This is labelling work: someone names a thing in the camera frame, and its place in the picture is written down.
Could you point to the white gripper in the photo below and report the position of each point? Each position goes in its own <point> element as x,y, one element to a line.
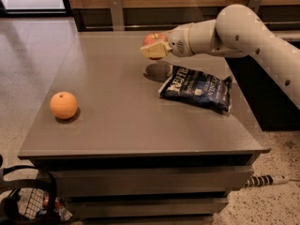
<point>178,42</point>

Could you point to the red apple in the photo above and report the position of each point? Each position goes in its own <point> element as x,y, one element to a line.
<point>155,37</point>

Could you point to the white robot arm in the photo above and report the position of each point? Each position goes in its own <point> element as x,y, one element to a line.
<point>236,32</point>

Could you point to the blue chip bag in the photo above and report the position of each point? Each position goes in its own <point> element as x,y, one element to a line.
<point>197,88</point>

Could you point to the orange fruit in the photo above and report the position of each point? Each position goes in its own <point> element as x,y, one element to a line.
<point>63,105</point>

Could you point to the grey drawer cabinet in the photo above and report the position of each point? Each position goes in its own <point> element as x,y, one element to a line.
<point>129,155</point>

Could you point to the left metal bracket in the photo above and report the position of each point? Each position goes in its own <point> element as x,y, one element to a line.
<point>117,14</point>

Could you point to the metal bracket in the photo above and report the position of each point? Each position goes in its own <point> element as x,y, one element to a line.
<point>254,5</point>
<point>117,14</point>

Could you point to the right metal bracket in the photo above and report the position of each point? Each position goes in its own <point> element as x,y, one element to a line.
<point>254,5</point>

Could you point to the black wire basket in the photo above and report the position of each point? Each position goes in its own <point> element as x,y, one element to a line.
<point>27,196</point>

